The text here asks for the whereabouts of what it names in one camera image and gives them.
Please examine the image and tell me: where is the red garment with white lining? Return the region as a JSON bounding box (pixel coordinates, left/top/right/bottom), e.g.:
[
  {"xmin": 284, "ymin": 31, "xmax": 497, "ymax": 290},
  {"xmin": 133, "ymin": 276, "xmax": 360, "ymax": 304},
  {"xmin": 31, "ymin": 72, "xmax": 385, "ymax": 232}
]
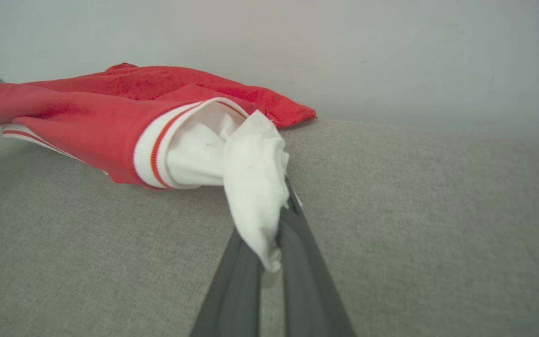
[{"xmin": 0, "ymin": 62, "xmax": 318, "ymax": 274}]

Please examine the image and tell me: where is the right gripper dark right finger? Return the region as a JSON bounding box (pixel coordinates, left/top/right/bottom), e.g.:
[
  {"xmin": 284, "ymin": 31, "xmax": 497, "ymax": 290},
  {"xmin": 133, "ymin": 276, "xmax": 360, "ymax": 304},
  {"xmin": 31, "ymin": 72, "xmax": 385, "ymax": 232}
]
[{"xmin": 276, "ymin": 176, "xmax": 357, "ymax": 337}]

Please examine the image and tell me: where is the grey fabric sofa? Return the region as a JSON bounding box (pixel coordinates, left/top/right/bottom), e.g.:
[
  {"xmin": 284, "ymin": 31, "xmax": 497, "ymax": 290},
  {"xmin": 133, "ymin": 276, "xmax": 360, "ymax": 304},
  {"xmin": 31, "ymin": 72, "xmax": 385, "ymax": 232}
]
[{"xmin": 0, "ymin": 118, "xmax": 539, "ymax": 337}]

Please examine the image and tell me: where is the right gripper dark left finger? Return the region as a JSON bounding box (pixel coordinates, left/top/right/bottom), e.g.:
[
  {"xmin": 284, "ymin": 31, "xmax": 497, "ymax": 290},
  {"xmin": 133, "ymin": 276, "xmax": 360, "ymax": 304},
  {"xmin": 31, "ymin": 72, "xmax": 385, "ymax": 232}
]
[{"xmin": 189, "ymin": 227, "xmax": 264, "ymax": 337}]

